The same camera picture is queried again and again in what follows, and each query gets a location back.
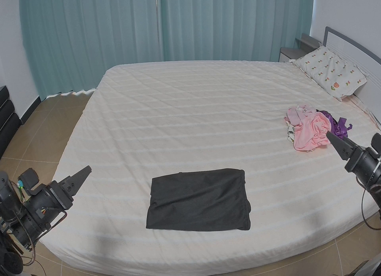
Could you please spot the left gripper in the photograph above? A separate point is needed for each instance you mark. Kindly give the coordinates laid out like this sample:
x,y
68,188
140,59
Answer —
x,y
41,215

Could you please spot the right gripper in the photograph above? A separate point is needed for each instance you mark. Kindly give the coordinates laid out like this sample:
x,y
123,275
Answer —
x,y
363,164

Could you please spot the black T-shirt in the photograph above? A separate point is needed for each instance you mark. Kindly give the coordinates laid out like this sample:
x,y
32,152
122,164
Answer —
x,y
196,200

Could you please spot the purple garment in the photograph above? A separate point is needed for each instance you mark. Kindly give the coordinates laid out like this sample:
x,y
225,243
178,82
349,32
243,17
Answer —
x,y
336,126

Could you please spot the pink garment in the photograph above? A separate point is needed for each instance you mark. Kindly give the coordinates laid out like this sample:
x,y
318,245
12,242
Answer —
x,y
309,134

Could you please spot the cream printed garment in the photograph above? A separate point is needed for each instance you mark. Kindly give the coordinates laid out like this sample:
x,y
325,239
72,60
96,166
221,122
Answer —
x,y
290,133

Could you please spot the white printed pillow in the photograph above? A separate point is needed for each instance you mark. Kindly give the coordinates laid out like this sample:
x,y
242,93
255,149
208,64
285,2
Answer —
x,y
330,70

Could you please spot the dark grey dressing table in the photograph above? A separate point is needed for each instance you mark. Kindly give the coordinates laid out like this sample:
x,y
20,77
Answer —
x,y
7,120

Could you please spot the bed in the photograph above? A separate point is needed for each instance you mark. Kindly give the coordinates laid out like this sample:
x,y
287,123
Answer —
x,y
193,120

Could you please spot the blue-green curtain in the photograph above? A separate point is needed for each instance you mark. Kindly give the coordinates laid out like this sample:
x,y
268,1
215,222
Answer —
x,y
89,30
238,15

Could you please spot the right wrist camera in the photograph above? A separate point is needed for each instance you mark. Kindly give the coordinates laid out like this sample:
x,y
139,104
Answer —
x,y
376,145

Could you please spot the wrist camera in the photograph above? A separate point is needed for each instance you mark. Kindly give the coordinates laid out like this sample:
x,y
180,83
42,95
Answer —
x,y
376,145
29,181

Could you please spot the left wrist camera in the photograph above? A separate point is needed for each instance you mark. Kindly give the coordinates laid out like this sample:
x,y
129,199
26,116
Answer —
x,y
29,181

